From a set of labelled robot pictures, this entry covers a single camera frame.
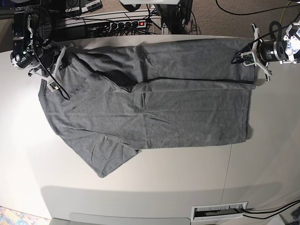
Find grey T-shirt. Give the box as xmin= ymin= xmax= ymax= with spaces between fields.
xmin=38 ymin=38 xmax=255 ymax=178

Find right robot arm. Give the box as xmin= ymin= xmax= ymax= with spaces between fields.
xmin=10 ymin=6 xmax=74 ymax=84

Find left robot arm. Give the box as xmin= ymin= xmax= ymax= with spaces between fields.
xmin=241 ymin=21 xmax=300 ymax=81

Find table cable grommet box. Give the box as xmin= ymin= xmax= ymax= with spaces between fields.
xmin=191 ymin=202 xmax=248 ymax=222

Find white power strip red switch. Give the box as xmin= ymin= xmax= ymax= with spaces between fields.
xmin=110 ymin=20 xmax=147 ymax=31

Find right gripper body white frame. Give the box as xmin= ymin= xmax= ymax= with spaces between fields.
xmin=28 ymin=43 xmax=73 ymax=81

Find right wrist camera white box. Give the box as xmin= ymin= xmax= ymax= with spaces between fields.
xmin=47 ymin=81 xmax=60 ymax=92

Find black cables at table edge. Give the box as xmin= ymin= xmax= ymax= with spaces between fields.
xmin=242 ymin=200 xmax=300 ymax=220

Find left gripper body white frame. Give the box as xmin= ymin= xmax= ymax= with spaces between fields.
xmin=250 ymin=23 xmax=285 ymax=81

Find black cable on floor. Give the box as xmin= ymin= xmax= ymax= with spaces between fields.
xmin=215 ymin=0 xmax=293 ymax=16

